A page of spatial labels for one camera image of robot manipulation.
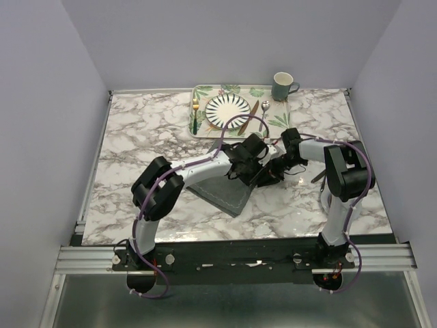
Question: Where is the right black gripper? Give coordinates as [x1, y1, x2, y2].
[257, 153, 306, 188]

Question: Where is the grey cloth napkin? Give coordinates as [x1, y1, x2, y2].
[187, 135, 267, 217]

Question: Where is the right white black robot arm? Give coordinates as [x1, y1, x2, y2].
[255, 128, 376, 268]

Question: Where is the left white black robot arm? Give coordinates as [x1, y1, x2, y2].
[126, 134, 278, 270]

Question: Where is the bronze knife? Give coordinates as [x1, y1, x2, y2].
[238, 100, 259, 136]

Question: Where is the striped white plate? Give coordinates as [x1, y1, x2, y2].
[205, 93, 251, 129]

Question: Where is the floral serving tray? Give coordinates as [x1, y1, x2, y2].
[188, 84, 292, 139]

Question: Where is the silver spoon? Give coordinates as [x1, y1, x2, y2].
[258, 100, 270, 132]

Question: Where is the small white saucer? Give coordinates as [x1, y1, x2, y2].
[320, 188, 332, 216]

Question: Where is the teal ceramic mug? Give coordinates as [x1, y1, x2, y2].
[271, 72, 300, 102]

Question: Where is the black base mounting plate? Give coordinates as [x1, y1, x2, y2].
[112, 237, 355, 286]

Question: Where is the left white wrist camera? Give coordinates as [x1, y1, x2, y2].
[259, 145, 281, 165]

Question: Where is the gold green-handled fork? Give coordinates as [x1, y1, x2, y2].
[193, 98, 199, 135]

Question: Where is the aluminium frame rail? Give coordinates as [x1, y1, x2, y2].
[55, 244, 417, 275]

